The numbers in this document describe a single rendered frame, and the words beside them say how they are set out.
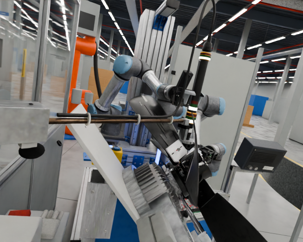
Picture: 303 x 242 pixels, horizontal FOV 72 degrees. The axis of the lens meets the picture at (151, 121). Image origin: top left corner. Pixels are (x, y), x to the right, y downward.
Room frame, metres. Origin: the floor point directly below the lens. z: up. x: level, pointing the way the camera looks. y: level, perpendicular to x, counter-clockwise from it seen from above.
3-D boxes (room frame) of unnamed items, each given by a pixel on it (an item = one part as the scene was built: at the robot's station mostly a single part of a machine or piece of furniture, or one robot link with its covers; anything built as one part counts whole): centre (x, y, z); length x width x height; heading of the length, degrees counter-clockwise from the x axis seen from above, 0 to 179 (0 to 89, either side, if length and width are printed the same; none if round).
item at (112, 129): (1.59, 0.30, 1.09); 0.15 x 0.15 x 0.10
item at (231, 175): (1.33, -0.59, 0.96); 0.03 x 0.03 x 0.20; 13
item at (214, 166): (1.18, -0.39, 1.08); 0.11 x 0.08 x 0.11; 100
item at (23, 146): (0.42, 0.24, 1.31); 0.05 x 0.04 x 0.05; 138
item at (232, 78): (2.83, -0.68, 1.10); 1.21 x 0.05 x 2.20; 103
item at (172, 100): (0.97, -0.11, 1.45); 0.12 x 0.08 x 0.09; 23
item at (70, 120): (0.63, 0.05, 1.36); 0.54 x 0.01 x 0.01; 138
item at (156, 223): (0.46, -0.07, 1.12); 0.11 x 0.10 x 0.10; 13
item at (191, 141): (0.85, -0.15, 1.32); 0.09 x 0.07 x 0.10; 138
